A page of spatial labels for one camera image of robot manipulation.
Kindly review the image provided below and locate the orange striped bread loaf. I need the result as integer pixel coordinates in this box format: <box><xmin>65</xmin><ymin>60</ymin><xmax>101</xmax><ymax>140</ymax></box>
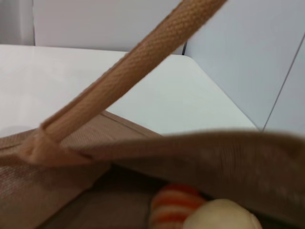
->
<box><xmin>148</xmin><ymin>183</ymin><xmax>207</xmax><ymax>229</ymax></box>

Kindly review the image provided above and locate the beige round egg yolk pastry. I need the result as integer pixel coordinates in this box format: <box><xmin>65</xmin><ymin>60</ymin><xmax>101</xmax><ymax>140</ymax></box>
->
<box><xmin>183</xmin><ymin>198</ymin><xmax>263</xmax><ymax>229</ymax></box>

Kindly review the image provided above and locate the brown burlap tote bag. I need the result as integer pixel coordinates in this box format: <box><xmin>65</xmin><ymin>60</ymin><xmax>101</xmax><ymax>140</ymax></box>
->
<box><xmin>0</xmin><ymin>0</ymin><xmax>305</xmax><ymax>229</ymax></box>

